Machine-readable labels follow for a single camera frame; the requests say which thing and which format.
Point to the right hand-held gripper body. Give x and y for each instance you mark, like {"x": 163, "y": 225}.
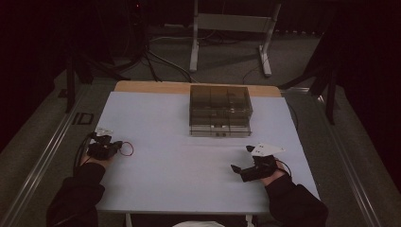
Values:
{"x": 263, "y": 167}

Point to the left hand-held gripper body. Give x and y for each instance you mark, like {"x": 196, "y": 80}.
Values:
{"x": 101, "y": 149}

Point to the red rubber band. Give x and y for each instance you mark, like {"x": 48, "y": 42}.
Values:
{"x": 132, "y": 148}

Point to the transparent brown drawer box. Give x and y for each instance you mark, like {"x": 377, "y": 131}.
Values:
{"x": 220, "y": 104}

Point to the person's left hand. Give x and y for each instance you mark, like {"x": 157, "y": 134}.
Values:
{"x": 94, "y": 162}

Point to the person's right hand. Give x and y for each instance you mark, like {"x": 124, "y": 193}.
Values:
{"x": 274, "y": 179}

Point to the white table leg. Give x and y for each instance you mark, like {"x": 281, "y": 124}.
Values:
{"x": 249, "y": 221}
{"x": 128, "y": 220}

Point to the white cloth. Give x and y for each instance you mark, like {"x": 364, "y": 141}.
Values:
{"x": 198, "y": 224}

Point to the black metal stand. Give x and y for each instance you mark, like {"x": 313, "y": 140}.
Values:
{"x": 330, "y": 97}
{"x": 70, "y": 85}

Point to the white metal stand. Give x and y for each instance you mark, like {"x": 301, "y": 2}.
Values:
{"x": 231, "y": 22}

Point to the metal floor rail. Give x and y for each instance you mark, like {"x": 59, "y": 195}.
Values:
{"x": 346, "y": 170}
{"x": 41, "y": 167}

